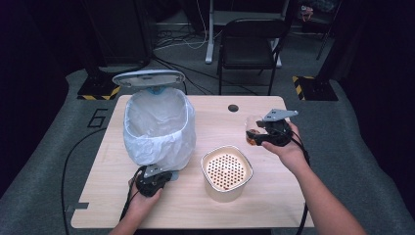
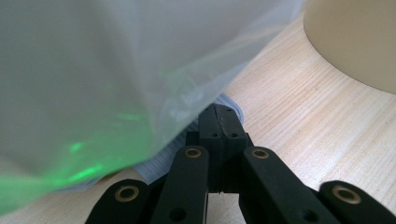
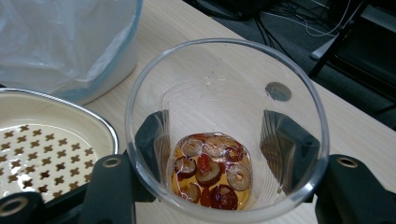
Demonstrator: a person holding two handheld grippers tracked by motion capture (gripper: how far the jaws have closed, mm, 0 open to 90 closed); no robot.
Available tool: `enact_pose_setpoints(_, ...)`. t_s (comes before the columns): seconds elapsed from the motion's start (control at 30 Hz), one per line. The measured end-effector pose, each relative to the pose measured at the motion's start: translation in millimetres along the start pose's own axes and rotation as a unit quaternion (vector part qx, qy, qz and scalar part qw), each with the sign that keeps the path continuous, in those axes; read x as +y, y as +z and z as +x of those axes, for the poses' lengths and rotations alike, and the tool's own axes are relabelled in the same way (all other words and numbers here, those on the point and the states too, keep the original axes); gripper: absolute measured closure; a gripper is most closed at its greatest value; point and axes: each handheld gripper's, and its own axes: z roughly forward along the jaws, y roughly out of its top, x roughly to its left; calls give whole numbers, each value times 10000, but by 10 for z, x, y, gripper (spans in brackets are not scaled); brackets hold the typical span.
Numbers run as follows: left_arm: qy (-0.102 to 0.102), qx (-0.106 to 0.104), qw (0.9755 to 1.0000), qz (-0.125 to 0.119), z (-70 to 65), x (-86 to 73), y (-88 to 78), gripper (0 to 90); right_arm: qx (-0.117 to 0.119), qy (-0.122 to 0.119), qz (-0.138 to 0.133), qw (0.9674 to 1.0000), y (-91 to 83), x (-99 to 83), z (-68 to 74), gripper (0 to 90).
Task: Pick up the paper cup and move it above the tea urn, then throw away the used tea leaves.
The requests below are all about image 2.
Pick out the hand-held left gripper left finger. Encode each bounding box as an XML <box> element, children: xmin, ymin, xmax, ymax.
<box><xmin>186</xmin><ymin>103</ymin><xmax>225</xmax><ymax>193</ymax></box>

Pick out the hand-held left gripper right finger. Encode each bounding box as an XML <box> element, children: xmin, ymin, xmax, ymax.
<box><xmin>220</xmin><ymin>105</ymin><xmax>254</xmax><ymax>193</ymax></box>

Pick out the white plastic bin liner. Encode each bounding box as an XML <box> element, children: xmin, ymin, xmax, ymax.
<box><xmin>0</xmin><ymin>0</ymin><xmax>305</xmax><ymax>217</ymax></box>

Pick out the beige bin with perforated strainer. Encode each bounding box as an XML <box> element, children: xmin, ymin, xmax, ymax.
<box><xmin>303</xmin><ymin>0</ymin><xmax>396</xmax><ymax>94</ymax></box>

